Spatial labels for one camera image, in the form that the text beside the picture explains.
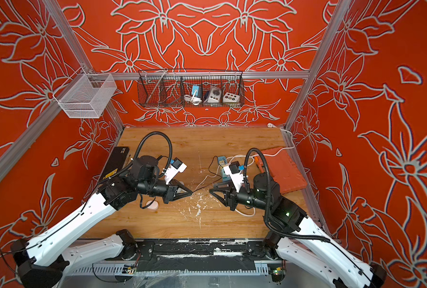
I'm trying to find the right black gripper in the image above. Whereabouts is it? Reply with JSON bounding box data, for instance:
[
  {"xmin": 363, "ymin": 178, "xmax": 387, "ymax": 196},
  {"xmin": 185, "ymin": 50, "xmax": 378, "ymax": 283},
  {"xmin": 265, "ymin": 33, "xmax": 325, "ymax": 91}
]
[{"xmin": 209, "ymin": 181, "xmax": 272, "ymax": 214}]

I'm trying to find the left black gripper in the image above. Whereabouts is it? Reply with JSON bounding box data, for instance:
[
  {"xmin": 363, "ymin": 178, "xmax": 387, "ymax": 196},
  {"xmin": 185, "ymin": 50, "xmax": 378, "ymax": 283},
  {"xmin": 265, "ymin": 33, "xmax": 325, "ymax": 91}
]
[{"xmin": 138, "ymin": 178, "xmax": 194, "ymax": 205}]

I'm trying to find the pink earbud case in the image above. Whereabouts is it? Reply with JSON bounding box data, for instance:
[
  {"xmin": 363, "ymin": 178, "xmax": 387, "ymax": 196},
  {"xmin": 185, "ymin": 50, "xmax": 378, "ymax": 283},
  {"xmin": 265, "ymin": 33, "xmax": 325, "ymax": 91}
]
[{"xmin": 145, "ymin": 200, "xmax": 159, "ymax": 211}]

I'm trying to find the yellow USB wall charger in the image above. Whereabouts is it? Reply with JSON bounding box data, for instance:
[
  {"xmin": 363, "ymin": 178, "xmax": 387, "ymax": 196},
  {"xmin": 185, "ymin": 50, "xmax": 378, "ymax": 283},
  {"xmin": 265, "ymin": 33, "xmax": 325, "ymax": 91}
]
[{"xmin": 219, "ymin": 161, "xmax": 228, "ymax": 168}]

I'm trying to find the black USB cable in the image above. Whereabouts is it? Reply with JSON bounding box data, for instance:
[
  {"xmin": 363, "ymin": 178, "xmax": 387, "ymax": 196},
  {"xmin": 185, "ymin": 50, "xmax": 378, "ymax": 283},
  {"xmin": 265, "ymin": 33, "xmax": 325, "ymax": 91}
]
[{"xmin": 191, "ymin": 156, "xmax": 225, "ymax": 193}]

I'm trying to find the teal USB wall charger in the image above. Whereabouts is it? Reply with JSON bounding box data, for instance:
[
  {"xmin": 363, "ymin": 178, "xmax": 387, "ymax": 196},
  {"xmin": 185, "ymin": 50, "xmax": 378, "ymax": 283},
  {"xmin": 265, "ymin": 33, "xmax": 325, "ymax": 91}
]
[{"xmin": 222, "ymin": 172, "xmax": 231, "ymax": 182}]

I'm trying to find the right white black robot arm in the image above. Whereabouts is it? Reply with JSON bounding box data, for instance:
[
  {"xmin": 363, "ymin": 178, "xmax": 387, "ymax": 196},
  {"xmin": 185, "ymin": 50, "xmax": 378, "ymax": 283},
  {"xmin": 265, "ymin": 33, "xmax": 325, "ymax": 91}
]
[{"xmin": 209, "ymin": 174, "xmax": 387, "ymax": 288}]

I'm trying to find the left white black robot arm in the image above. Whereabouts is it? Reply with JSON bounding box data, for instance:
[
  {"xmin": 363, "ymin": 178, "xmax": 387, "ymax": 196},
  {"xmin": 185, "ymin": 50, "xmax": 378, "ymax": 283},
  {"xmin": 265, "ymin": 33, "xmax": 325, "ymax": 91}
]
[{"xmin": 10, "ymin": 156, "xmax": 193, "ymax": 288}]

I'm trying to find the blue power strip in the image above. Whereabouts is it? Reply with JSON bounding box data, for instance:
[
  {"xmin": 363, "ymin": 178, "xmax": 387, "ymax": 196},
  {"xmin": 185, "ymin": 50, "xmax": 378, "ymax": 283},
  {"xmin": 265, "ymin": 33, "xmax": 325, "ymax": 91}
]
[{"xmin": 218, "ymin": 156, "xmax": 227, "ymax": 176}]

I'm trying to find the orange plastic tool case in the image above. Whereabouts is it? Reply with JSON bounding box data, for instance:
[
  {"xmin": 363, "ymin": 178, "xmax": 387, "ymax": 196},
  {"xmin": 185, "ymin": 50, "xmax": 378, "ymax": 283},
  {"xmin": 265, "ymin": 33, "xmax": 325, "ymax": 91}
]
[{"xmin": 262, "ymin": 147, "xmax": 308, "ymax": 194}]

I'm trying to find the black box yellow label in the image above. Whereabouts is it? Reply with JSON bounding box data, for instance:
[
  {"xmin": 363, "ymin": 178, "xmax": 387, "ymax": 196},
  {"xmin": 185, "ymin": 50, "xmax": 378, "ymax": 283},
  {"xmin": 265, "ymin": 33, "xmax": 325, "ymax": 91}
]
[{"xmin": 99, "ymin": 146, "xmax": 130, "ymax": 180}]

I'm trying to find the white cube socket adapter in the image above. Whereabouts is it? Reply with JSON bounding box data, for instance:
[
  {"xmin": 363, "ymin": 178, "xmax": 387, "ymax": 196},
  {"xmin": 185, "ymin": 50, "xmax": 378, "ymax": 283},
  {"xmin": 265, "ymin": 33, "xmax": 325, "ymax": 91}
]
[{"xmin": 222, "ymin": 92, "xmax": 240, "ymax": 104}]

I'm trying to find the blue charger in basket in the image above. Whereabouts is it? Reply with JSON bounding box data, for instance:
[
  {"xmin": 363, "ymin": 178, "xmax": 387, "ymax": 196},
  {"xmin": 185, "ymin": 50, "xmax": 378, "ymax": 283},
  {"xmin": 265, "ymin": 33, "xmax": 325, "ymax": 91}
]
[{"xmin": 191, "ymin": 85, "xmax": 202, "ymax": 98}]

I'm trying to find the white round socket adapter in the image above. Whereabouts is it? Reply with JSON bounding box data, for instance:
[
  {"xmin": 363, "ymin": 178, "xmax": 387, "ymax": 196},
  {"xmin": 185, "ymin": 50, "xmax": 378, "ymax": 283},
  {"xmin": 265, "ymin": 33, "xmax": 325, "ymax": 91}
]
[{"xmin": 206, "ymin": 88, "xmax": 222, "ymax": 104}]

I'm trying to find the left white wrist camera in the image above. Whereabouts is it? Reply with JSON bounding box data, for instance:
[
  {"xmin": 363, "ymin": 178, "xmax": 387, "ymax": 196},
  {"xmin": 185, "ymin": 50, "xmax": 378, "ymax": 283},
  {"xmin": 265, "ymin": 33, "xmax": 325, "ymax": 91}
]
[{"xmin": 164, "ymin": 158, "xmax": 187, "ymax": 184}]

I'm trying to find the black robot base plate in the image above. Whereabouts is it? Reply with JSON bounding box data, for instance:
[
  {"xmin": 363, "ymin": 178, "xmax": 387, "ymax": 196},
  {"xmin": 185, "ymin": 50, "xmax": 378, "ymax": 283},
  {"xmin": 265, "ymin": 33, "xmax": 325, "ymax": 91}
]
[{"xmin": 128, "ymin": 238, "xmax": 282, "ymax": 261}]

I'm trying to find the white power strip cord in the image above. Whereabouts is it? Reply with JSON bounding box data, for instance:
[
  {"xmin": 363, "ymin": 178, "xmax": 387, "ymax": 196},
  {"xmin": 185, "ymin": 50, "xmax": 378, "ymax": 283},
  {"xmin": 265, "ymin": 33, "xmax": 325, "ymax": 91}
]
[{"xmin": 225, "ymin": 128, "xmax": 296, "ymax": 217}]

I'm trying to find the black wire wall basket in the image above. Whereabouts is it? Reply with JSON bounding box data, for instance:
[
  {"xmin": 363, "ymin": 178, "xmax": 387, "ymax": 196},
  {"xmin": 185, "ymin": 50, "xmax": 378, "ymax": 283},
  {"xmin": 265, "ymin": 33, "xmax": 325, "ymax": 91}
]
[{"xmin": 137, "ymin": 68, "xmax": 245, "ymax": 108}]

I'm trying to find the clear acrylic wall box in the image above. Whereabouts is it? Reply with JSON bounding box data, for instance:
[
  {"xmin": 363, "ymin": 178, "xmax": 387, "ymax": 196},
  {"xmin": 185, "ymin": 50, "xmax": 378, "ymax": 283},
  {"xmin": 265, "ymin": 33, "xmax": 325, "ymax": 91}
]
[{"xmin": 53, "ymin": 74, "xmax": 117, "ymax": 119}]

